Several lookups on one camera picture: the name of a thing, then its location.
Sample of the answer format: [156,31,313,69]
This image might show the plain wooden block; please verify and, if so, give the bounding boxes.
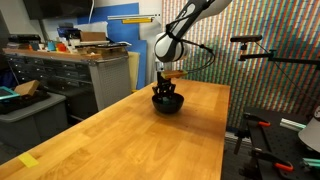
[13,79,42,98]

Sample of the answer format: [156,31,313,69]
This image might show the teal flat case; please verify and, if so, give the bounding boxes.
[0,86,21,101]

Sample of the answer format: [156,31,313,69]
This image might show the teal cup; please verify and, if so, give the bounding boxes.
[46,40,57,52]

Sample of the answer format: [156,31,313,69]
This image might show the orange cup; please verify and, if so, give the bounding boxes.
[55,42,68,53]

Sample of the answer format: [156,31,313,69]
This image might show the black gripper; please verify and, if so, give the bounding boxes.
[151,73,177,101]

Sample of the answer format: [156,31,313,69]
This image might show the orange-handled bar clamp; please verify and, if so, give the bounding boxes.
[239,147,295,180]
[232,112,272,155]

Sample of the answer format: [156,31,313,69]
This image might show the brown cardboard box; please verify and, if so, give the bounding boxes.
[79,30,108,43]

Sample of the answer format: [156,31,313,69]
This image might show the wooden camera mount plate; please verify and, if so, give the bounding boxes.
[160,69,189,80]

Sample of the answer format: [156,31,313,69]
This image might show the blue board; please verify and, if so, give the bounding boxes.
[76,2,148,90]

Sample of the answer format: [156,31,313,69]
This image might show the grey pegboard cabinet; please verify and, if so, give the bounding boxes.
[2,47,133,122]

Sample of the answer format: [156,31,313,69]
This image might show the black tray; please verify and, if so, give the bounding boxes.
[0,89,52,116]

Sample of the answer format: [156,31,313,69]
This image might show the yellow spirit level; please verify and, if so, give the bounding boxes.
[121,17,155,25]

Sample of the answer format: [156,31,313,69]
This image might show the stacked flat trays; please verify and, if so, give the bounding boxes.
[74,41,133,57]

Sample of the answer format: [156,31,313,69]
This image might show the white wall rail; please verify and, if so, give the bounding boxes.
[106,13,162,21]

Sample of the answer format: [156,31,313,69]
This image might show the black bowl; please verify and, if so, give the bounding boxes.
[151,92,185,115]

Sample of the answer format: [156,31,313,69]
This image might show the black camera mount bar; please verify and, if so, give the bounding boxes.
[237,42,320,71]

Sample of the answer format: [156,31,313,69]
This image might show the black stereo camera bar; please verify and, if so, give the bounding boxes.
[229,34,264,44]

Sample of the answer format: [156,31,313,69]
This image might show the black wall screen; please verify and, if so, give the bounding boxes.
[22,0,96,21]

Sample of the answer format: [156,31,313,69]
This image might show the black flat box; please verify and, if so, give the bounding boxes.
[7,33,33,44]

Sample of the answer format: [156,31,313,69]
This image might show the grey storage bin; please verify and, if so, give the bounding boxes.
[0,92,70,152]

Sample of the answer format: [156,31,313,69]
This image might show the black perforated breadboard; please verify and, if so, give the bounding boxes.
[244,106,320,180]

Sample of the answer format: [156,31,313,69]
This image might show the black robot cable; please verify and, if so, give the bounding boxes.
[165,0,216,73]

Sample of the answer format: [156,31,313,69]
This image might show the pale yellow foam panel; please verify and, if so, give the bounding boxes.
[127,51,141,92]

